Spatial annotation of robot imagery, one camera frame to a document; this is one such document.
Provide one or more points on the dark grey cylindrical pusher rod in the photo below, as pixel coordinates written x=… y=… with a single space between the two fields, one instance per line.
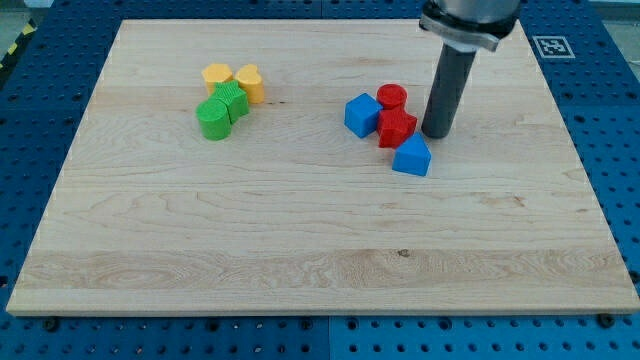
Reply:
x=449 y=82

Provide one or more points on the red cylinder block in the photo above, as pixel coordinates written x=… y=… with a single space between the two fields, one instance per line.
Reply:
x=391 y=96

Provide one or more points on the red star block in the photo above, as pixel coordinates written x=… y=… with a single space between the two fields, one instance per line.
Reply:
x=394 y=127

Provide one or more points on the blue triangular block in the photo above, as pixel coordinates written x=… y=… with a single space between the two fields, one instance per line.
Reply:
x=413 y=156

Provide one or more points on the white fiducial marker tag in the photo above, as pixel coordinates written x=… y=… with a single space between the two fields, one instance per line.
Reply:
x=553 y=47

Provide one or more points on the blue cube block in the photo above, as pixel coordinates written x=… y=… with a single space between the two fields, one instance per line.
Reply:
x=361 y=115

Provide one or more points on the yellow heart block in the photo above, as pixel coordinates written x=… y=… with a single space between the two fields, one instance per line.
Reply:
x=251 y=81

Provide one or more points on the light wooden board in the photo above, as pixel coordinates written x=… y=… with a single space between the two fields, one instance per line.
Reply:
x=292 y=214

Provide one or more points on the green star block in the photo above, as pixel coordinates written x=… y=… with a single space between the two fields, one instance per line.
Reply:
x=234 y=98

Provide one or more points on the yellow pentagon block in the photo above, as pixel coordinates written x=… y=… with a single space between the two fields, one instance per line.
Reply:
x=216 y=73

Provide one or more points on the green cylinder block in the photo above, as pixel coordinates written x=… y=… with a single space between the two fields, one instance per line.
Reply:
x=214 y=120

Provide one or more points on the black bolt front right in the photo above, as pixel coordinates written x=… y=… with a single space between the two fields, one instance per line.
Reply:
x=605 y=320

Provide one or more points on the black bolt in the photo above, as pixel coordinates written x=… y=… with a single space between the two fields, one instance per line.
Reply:
x=50 y=324
x=605 y=320

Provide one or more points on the black bolt front left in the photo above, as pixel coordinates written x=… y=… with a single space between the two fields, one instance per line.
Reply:
x=50 y=324

